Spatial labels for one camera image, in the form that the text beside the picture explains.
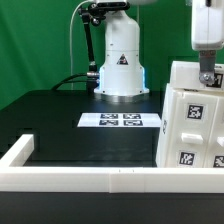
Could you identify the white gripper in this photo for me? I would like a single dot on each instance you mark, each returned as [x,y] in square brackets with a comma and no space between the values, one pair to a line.
[207,34]

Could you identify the white base marker plate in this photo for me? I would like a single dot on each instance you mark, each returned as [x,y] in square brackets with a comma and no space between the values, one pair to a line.
[120,120]

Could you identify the white cabinet top block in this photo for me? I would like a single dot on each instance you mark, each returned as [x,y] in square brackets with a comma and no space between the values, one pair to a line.
[185,75]

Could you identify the white U-shaped obstacle frame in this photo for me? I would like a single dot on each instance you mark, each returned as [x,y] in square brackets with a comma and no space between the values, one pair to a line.
[16,176]

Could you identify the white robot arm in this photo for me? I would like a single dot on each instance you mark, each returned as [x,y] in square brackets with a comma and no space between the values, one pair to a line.
[122,76]

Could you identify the white cabinet body box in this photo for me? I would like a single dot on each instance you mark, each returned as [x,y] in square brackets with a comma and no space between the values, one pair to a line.
[167,117]

